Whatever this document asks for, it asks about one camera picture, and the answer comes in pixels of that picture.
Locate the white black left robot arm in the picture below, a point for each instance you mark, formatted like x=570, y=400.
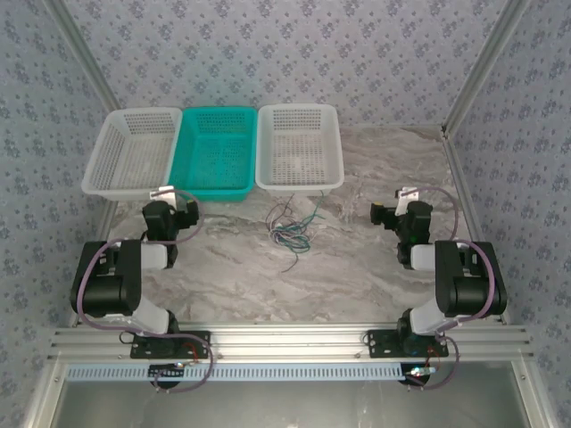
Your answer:
x=111, y=285

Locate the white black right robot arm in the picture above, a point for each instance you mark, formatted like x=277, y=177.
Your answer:
x=464, y=285

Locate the teal perforated plastic basket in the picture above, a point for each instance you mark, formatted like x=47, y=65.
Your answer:
x=214, y=151

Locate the white perforated plastic basket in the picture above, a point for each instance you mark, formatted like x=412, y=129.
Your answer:
x=134, y=151
x=299, y=147

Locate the black controller board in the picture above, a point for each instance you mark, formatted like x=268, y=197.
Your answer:
x=165, y=370
x=417, y=376

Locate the grey metal bottom panel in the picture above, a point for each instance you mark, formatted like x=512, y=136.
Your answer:
x=290, y=405

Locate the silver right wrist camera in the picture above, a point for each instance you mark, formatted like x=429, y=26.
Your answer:
x=403, y=196

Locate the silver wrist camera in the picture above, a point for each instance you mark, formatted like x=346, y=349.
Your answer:
x=403, y=196
x=161, y=193

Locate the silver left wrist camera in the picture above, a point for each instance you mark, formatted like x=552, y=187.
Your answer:
x=161, y=193

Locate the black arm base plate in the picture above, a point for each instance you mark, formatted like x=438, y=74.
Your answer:
x=143, y=352
x=379, y=348

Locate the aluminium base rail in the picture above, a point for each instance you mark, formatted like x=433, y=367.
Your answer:
x=290, y=341

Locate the aluminium frame post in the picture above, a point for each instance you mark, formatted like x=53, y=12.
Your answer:
x=86, y=55
x=482, y=67

